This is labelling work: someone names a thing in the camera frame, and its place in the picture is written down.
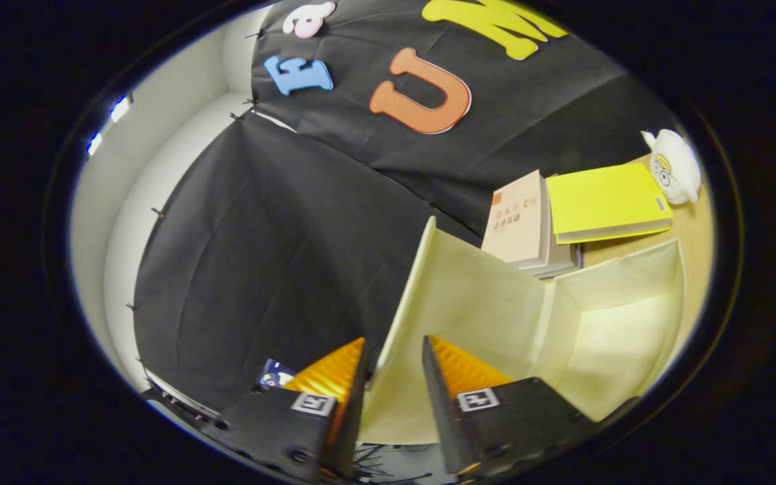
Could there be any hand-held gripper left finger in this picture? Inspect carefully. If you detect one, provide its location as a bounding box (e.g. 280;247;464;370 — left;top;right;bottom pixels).
203;337;372;484

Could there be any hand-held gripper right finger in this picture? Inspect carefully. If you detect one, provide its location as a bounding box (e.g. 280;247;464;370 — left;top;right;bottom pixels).
422;335;599;484

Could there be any grey-green fabric storage box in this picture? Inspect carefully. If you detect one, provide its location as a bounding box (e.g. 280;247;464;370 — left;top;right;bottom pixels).
360;216;689;447

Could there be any black backdrop cloth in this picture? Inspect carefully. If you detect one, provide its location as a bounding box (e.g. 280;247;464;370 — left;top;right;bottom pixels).
129;0;682;412

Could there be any beige book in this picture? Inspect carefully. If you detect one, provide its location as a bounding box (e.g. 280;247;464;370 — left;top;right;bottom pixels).
481;170;581;279

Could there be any yellow book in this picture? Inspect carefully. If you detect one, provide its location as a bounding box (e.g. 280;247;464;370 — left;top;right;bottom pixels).
546;162;674;245

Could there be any white plush toy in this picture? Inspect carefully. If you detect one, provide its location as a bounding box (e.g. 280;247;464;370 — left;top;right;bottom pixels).
641;129;703;205

